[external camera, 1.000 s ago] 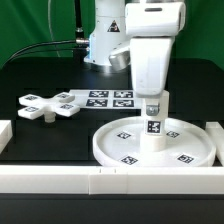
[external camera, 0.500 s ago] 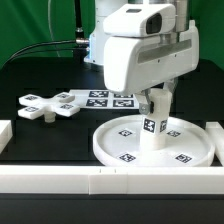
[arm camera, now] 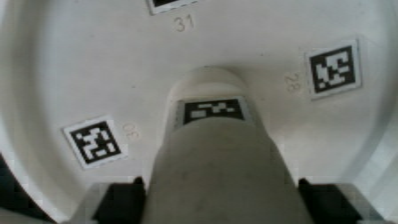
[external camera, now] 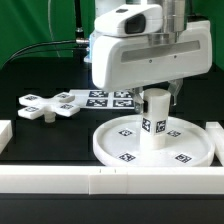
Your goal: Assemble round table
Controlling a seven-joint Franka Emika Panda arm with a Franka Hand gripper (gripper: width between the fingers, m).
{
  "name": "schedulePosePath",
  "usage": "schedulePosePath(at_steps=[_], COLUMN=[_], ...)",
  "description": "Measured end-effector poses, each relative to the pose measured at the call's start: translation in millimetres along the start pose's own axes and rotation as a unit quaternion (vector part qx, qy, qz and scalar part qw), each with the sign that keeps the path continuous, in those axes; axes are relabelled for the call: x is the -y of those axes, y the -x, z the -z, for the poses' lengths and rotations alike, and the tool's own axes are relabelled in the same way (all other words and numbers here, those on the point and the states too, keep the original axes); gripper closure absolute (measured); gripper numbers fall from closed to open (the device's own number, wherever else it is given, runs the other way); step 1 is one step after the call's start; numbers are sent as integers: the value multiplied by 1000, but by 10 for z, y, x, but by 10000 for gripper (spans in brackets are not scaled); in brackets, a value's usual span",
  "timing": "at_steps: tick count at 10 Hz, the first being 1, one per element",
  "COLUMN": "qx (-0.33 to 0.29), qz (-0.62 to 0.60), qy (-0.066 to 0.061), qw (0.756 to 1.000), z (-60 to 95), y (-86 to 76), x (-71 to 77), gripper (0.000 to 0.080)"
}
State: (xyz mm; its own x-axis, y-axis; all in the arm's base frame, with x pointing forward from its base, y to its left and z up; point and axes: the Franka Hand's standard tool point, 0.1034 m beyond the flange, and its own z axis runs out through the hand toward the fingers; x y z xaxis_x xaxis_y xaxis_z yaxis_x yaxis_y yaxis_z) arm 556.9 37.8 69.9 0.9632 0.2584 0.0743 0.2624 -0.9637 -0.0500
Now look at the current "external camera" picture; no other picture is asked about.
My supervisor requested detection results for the black cable upper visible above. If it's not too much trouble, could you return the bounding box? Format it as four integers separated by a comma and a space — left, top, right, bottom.
6, 39, 90, 64

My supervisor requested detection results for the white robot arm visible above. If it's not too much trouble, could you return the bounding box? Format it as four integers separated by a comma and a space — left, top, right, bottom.
87, 0, 212, 111

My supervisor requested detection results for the white round table top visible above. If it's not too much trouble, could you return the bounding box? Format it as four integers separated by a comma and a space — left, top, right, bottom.
93, 115, 215, 167

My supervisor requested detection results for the white left fence block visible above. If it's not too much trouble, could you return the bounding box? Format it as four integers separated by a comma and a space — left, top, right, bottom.
0, 120, 13, 154

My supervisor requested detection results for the white cross-shaped table base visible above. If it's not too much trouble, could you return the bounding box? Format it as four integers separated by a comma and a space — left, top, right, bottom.
18, 92, 80, 123

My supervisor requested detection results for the black cable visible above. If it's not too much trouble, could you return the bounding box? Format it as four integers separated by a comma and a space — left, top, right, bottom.
9, 47, 90, 63
6, 39, 90, 64

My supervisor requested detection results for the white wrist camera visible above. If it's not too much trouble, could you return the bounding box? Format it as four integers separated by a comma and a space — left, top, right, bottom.
94, 4, 163, 37

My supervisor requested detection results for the white fence block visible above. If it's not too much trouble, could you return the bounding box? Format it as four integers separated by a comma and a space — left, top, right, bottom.
206, 122, 224, 167
0, 120, 13, 154

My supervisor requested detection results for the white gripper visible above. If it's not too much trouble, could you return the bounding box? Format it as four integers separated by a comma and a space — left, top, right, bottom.
92, 20, 212, 114

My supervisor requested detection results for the black vertical pole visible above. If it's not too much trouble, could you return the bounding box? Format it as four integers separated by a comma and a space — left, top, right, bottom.
74, 0, 84, 61

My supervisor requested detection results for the white right fence block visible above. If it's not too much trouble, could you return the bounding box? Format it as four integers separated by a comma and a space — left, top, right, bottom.
206, 122, 224, 167

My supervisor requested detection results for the white marker tag sheet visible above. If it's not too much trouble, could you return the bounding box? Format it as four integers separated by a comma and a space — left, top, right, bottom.
70, 90, 134, 109

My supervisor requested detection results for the white front fence bar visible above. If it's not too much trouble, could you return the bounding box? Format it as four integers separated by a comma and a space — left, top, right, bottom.
0, 165, 224, 195

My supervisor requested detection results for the black cable lower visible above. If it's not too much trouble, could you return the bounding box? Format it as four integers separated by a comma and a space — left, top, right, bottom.
9, 47, 90, 63

